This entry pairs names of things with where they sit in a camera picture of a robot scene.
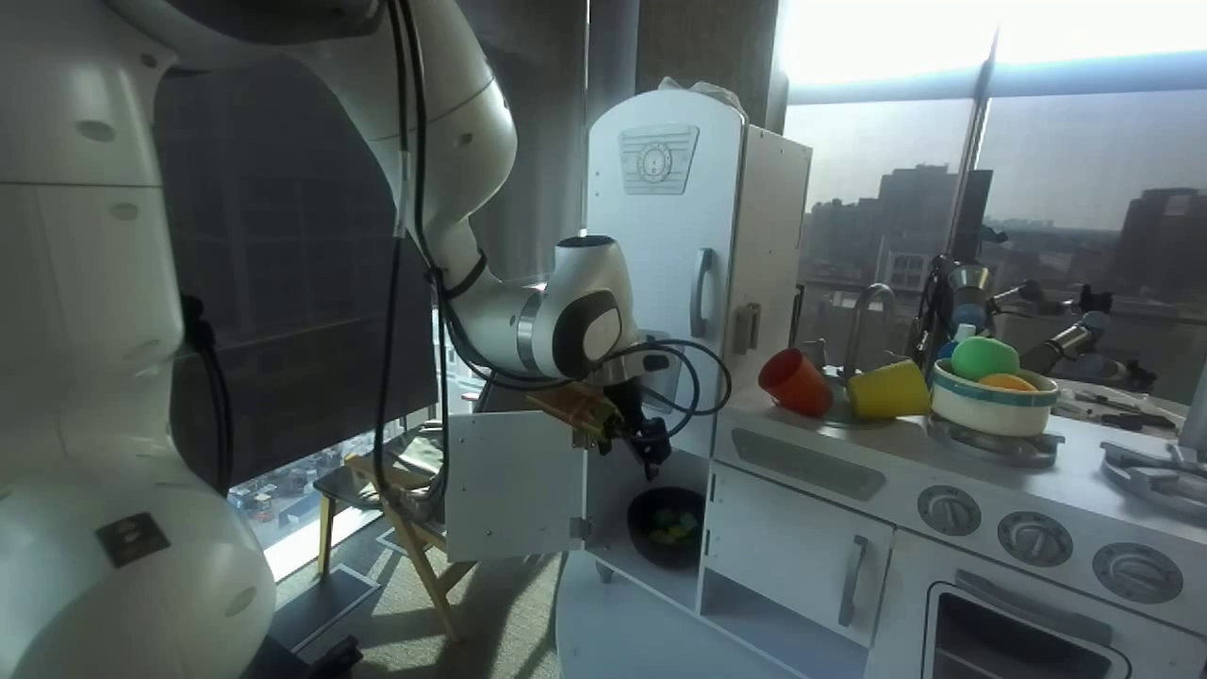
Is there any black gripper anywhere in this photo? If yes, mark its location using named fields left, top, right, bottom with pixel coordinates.
left=599, top=373, right=679, bottom=481

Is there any short white fridge cabinet door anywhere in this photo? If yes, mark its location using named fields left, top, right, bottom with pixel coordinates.
left=442, top=409, right=593, bottom=566

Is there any tall white fridge cabinet door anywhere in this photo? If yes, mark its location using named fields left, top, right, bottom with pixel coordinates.
left=585, top=83, right=751, bottom=469

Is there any white under-counter cabinet door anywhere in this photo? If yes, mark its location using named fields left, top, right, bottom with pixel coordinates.
left=702, top=465, right=899, bottom=654

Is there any black toy pan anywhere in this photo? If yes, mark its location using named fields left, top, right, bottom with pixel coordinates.
left=621, top=481, right=711, bottom=568

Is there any red toy cup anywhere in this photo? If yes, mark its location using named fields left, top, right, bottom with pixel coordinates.
left=756, top=348, right=836, bottom=421

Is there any yellow toy cup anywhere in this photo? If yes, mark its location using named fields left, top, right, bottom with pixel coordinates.
left=844, top=359, right=934, bottom=427

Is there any wooden folding deck chair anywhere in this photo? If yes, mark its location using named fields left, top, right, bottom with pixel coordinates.
left=312, top=444, right=482, bottom=634

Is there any white toy kitchen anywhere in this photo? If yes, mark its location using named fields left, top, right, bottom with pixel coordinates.
left=550, top=83, right=1207, bottom=679

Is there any white toy oven door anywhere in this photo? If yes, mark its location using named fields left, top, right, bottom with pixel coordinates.
left=863, top=530, right=1207, bottom=679

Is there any grey oven knob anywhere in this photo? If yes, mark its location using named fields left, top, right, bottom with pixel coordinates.
left=995, top=508, right=1070, bottom=568
left=1089, top=539, right=1183, bottom=608
left=917, top=481, right=982, bottom=539

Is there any white bowl with green rim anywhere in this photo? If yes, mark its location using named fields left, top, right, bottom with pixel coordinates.
left=928, top=359, right=1065, bottom=440

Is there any green toy item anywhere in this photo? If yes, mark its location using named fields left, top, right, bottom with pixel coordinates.
left=947, top=328, right=1024, bottom=380

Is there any black floor box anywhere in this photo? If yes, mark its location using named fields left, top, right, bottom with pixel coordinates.
left=243, top=561, right=381, bottom=679

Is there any dark roller window blind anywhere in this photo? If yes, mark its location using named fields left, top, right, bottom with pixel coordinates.
left=156, top=51, right=445, bottom=498

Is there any wrist camera with yellow mount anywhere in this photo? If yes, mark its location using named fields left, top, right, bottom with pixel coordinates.
left=526, top=380, right=621, bottom=458

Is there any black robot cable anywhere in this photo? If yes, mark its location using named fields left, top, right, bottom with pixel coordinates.
left=372, top=0, right=735, bottom=520

